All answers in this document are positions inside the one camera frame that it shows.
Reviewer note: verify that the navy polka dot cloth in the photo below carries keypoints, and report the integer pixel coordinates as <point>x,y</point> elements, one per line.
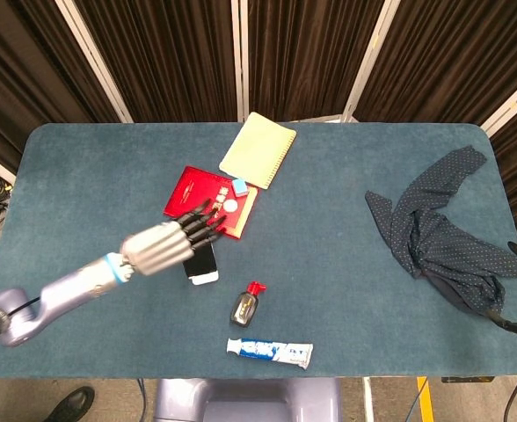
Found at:
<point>434,237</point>

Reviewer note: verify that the small blue white cube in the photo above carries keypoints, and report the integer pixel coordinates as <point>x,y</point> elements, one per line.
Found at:
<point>239,186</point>

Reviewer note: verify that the blue white toothpaste tube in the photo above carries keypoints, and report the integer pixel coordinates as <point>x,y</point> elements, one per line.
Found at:
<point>267,351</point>

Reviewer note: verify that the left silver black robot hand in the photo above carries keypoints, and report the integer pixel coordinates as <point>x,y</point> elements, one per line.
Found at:
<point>162,248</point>

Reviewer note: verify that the black leather shoe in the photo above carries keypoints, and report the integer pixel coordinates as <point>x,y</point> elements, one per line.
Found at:
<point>71,404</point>

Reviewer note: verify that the yellow spiral notebook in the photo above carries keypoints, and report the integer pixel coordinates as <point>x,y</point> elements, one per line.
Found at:
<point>256,149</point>

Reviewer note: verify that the black smartphone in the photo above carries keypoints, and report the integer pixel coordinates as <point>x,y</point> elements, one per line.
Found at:
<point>200,260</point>

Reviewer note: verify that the black ink bottle red cap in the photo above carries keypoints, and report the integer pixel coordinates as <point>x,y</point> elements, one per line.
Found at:
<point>243,310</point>

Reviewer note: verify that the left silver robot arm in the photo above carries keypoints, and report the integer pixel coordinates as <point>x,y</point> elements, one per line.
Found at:
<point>65,288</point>

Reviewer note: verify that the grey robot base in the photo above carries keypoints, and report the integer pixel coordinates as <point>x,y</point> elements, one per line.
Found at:
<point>249,400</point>

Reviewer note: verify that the red certificate booklet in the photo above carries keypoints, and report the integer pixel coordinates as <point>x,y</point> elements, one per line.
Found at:
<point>192,189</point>

